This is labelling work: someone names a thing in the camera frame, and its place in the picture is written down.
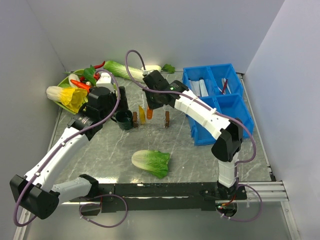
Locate dark green mug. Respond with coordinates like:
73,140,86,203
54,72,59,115
110,110,134,131

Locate clear acrylic holder brown ends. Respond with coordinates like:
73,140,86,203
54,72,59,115
132,110,171,128

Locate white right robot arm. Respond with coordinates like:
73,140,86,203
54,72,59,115
143,70,243,199

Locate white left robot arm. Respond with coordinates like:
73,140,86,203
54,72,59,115
9,86,121,220

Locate white toothpaste tube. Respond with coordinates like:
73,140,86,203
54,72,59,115
189,80,201,97
199,78,209,97

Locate light green tray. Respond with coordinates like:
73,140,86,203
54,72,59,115
54,69,117,115

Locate white toothbrush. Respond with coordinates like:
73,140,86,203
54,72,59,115
221,78,231,95

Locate white radish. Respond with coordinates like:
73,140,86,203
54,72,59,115
141,65,162,72

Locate green radish leaf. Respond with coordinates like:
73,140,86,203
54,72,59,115
161,63,176,74

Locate long green napa cabbage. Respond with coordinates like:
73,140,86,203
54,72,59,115
103,60,144,83

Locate yellow napa cabbage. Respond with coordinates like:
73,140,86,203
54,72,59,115
46,86,88,113

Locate orange carrot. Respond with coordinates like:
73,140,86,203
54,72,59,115
70,79,91,93

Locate green bok choy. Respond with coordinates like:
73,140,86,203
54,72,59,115
83,65,101,87

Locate red chili pepper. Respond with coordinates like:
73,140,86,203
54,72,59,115
93,61,106,69

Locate green napa cabbage front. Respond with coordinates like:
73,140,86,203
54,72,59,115
131,150,171,179

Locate blue four-compartment bin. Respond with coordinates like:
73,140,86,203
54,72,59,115
182,63,254,134

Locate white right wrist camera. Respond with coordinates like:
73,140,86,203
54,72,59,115
141,66,153,76

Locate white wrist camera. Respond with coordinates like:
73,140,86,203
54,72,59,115
141,66,153,76
96,72,114,90

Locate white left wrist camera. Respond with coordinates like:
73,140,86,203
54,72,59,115
96,72,114,90

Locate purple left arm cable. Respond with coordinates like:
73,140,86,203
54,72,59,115
13,69,121,227

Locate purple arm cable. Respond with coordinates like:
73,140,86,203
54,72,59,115
13,69,121,227
124,49,257,188

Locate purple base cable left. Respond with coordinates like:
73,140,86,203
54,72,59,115
78,192,129,228

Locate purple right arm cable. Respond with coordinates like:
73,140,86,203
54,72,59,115
124,49,257,188

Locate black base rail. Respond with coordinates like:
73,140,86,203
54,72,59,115
99,182,247,213

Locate aluminium frame rail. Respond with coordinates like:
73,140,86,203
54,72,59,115
14,181,300,240

